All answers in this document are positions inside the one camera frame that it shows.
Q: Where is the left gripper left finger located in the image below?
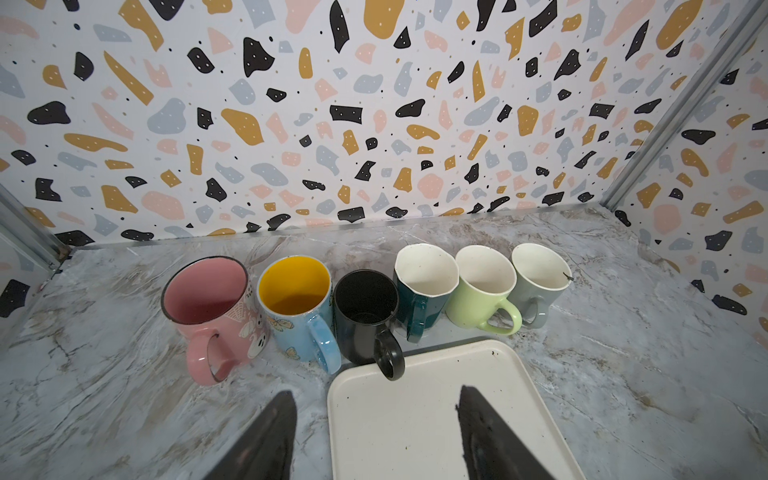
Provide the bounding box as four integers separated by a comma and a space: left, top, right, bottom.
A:
205, 391, 297, 479

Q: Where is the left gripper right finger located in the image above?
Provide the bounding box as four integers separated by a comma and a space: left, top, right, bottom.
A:
456, 385, 553, 480

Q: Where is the blue butterfly mug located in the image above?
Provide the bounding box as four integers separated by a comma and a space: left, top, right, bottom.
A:
256, 255, 342, 374

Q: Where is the pink mug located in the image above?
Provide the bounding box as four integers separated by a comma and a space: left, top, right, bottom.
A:
161, 256, 271, 386

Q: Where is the light green mug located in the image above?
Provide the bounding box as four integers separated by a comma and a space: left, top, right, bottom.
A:
445, 245, 523, 336

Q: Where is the grey mug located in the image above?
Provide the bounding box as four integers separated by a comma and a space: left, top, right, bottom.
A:
507, 243, 573, 329

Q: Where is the black mug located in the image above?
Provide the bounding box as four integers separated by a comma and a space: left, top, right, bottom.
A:
333, 269, 405, 381

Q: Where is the dark green mug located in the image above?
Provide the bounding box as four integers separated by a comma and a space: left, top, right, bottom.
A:
394, 243, 459, 344

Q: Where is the beige plastic tray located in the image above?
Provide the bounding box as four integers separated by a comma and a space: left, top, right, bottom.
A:
327, 340, 584, 479

